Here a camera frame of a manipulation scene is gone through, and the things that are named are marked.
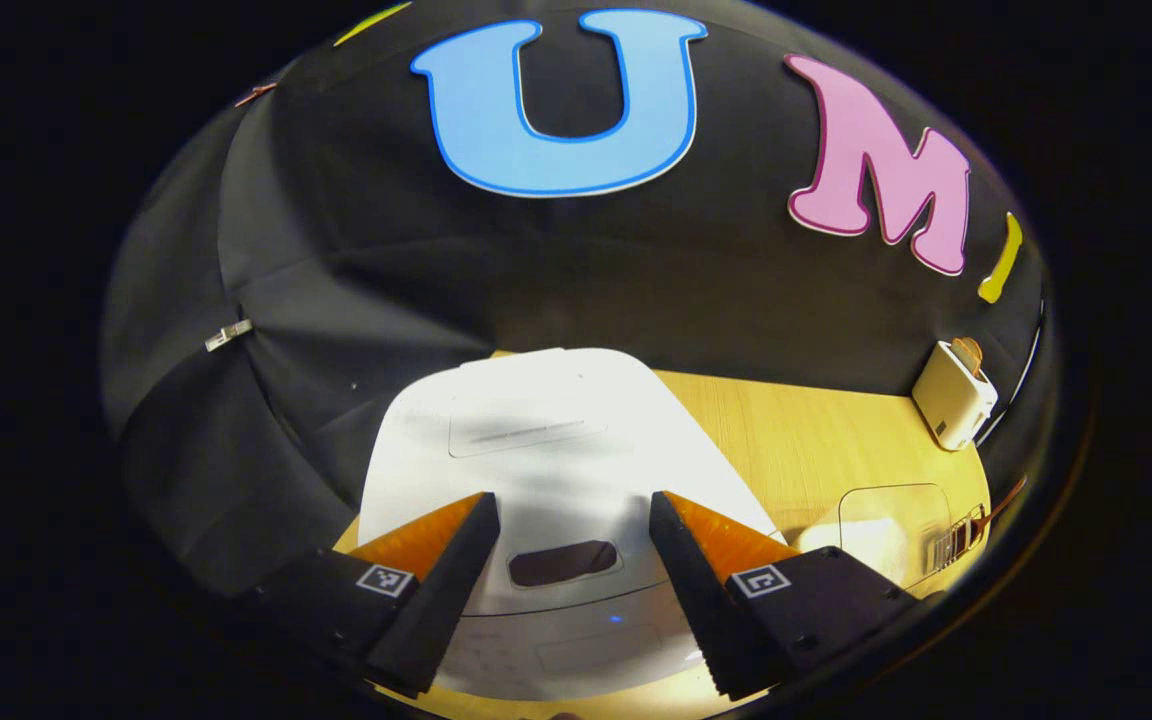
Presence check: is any white toaster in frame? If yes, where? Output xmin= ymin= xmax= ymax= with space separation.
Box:
xmin=911 ymin=338 xmax=999 ymax=452

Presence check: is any white rice cooker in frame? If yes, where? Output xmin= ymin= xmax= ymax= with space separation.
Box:
xmin=356 ymin=347 xmax=787 ymax=701

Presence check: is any clear plastic container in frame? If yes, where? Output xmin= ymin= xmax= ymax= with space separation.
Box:
xmin=796 ymin=484 xmax=953 ymax=593

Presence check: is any silver metal clip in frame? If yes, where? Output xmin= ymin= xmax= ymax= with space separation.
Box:
xmin=204 ymin=319 xmax=254 ymax=353

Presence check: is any black backdrop cloth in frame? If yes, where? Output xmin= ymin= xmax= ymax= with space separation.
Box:
xmin=101 ymin=0 xmax=1057 ymax=601

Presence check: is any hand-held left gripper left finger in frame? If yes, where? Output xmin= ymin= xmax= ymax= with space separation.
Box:
xmin=236 ymin=491 xmax=502 ymax=699

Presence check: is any thin power cable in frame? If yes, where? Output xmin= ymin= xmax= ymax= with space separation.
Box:
xmin=976 ymin=298 xmax=1047 ymax=447

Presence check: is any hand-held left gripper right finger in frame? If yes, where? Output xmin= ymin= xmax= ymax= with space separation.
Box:
xmin=648 ymin=490 xmax=923 ymax=701

